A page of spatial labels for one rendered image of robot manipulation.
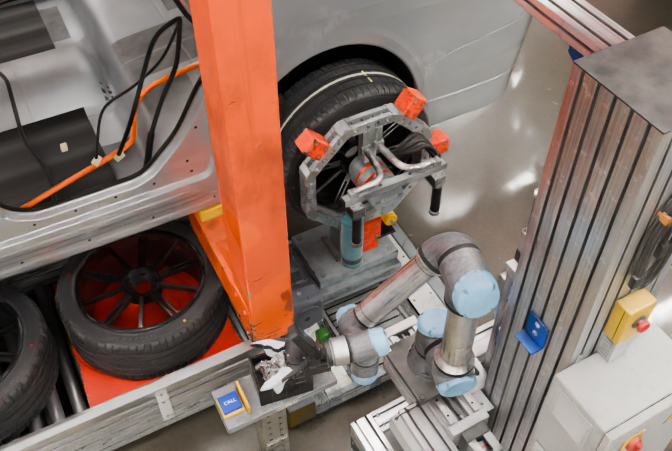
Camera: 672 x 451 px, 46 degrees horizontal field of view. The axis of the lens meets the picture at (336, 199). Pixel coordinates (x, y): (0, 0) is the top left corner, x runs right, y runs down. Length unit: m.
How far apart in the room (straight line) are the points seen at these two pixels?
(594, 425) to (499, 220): 2.13
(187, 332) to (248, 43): 1.39
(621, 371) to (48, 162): 2.26
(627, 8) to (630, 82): 4.15
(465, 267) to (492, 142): 2.56
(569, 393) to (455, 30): 1.56
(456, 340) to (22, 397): 1.65
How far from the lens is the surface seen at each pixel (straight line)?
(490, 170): 4.31
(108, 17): 3.67
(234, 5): 1.91
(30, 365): 3.10
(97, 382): 3.26
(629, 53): 1.71
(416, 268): 2.08
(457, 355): 2.20
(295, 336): 1.98
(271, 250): 2.54
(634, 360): 2.19
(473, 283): 1.93
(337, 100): 2.84
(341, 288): 3.51
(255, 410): 2.88
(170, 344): 3.04
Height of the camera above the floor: 2.98
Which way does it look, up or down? 47 degrees down
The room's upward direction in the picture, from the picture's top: straight up
